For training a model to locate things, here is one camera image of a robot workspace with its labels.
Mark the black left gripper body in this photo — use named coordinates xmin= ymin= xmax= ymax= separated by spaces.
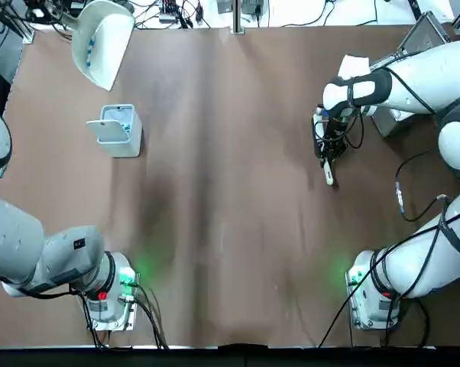
xmin=25 ymin=0 xmax=67 ymax=23

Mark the white flip-lid trash can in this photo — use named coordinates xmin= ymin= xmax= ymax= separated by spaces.
xmin=86 ymin=103 xmax=144 ymax=159

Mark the white brush with black bristles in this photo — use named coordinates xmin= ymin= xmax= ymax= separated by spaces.
xmin=313 ymin=112 xmax=336 ymax=187

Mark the usb hub with plugs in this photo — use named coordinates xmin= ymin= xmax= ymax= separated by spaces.
xmin=158 ymin=2 xmax=182 ymax=23

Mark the pale plastic dustpan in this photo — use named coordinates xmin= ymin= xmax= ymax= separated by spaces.
xmin=60 ymin=0 xmax=136 ymax=93

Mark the aluminium upright post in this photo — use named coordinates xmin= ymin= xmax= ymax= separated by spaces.
xmin=232 ymin=0 xmax=247 ymax=34

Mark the aluminium carrying case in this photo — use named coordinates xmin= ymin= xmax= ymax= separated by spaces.
xmin=337 ymin=10 xmax=452 ymax=139

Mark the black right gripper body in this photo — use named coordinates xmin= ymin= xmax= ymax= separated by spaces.
xmin=324 ymin=116 xmax=349 ymax=150

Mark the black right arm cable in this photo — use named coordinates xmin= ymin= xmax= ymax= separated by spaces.
xmin=394 ymin=148 xmax=452 ymax=223

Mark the black base cable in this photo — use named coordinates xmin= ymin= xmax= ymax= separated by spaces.
xmin=132 ymin=282 xmax=170 ymax=349
xmin=317 ymin=244 xmax=386 ymax=349

